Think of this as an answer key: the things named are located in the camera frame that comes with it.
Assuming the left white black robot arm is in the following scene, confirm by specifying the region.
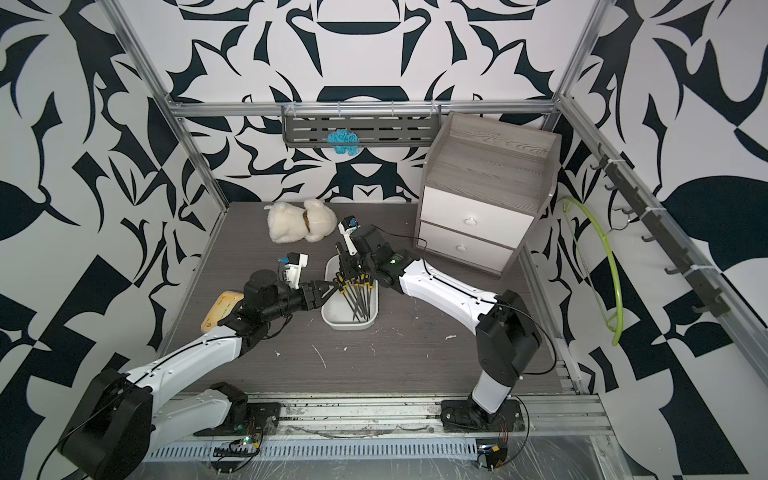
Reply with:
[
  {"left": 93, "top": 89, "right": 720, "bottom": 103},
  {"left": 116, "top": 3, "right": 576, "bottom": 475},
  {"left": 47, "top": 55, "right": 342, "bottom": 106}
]
[{"left": 56, "top": 270, "right": 338, "bottom": 479}]

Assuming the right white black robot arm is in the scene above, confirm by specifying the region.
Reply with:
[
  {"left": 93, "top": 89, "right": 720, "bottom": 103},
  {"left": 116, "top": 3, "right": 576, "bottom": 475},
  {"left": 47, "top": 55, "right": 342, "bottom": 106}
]
[{"left": 337, "top": 217, "right": 546, "bottom": 431}]

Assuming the files bundle in box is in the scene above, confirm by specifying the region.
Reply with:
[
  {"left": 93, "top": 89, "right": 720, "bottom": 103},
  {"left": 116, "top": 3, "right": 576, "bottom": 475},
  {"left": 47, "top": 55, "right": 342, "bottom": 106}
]
[{"left": 335, "top": 272, "right": 373, "bottom": 323}]

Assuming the white plastic storage box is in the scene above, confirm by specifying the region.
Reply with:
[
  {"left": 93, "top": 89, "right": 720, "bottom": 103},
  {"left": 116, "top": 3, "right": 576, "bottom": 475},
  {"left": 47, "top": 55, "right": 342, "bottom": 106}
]
[{"left": 321, "top": 255, "right": 379, "bottom": 331}]

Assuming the white plush toy animal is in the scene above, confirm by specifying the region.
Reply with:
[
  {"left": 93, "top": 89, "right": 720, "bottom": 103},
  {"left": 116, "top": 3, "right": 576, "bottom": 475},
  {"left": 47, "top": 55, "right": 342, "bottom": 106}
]
[{"left": 265, "top": 199, "right": 338, "bottom": 244}]

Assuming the yellow sponge pad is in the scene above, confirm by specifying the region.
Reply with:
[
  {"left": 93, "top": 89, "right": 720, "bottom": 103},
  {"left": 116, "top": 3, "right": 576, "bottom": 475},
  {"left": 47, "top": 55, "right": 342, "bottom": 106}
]
[{"left": 200, "top": 290, "right": 244, "bottom": 333}]

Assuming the teal crumpled cloth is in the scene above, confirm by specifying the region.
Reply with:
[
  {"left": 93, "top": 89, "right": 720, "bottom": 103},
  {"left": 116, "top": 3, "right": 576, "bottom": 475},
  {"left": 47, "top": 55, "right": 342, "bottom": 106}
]
[{"left": 327, "top": 129, "right": 360, "bottom": 156}]

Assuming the grey white drawer cabinet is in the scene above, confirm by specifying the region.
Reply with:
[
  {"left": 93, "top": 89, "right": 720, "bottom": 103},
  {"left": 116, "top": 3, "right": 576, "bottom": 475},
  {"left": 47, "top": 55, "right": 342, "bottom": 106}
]
[{"left": 416, "top": 113, "right": 562, "bottom": 275}]

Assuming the green hoop tube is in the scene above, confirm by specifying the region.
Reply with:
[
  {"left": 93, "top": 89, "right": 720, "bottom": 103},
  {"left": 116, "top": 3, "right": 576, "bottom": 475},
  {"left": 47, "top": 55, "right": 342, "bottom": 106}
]
[{"left": 558, "top": 196, "right": 625, "bottom": 347}]

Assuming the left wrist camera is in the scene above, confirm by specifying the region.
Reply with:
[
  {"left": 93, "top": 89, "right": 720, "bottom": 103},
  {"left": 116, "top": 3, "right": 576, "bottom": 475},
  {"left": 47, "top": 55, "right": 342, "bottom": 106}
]
[{"left": 277, "top": 252, "right": 308, "bottom": 289}]

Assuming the grey wall shelf rack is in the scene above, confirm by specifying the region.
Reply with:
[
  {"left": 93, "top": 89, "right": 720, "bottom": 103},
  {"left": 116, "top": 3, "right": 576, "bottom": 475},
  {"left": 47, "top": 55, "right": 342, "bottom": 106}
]
[{"left": 281, "top": 103, "right": 441, "bottom": 148}]

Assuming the aluminium cage frame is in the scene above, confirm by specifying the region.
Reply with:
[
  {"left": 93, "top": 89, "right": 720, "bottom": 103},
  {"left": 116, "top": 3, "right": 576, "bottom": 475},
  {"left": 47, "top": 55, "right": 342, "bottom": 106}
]
[{"left": 95, "top": 0, "right": 768, "bottom": 480}]

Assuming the grey wall hook rail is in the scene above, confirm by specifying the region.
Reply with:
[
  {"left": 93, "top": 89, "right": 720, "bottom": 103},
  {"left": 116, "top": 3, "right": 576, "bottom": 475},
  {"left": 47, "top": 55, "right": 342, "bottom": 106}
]
[{"left": 592, "top": 143, "right": 731, "bottom": 317}]

